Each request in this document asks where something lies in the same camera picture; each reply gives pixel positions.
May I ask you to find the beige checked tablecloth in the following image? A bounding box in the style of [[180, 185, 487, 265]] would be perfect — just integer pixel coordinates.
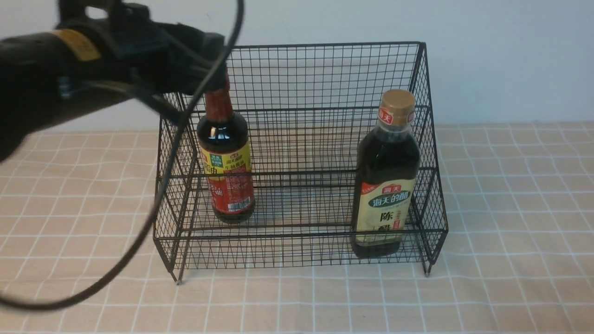
[[1, 122, 593, 334]]

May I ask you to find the black cable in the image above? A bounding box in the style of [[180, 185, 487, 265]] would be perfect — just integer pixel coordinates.
[[0, 0, 245, 311]]

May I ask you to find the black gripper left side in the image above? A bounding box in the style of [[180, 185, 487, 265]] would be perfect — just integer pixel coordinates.
[[56, 0, 225, 101]]

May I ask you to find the cream label vinegar bottle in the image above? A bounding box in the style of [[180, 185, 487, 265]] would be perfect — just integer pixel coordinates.
[[350, 89, 420, 259]]

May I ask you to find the red label soy sauce bottle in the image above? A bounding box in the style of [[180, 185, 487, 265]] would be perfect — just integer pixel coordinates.
[[197, 78, 255, 225]]

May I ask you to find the black wire mesh rack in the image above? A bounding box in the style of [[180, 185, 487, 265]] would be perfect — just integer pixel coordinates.
[[153, 41, 448, 284]]

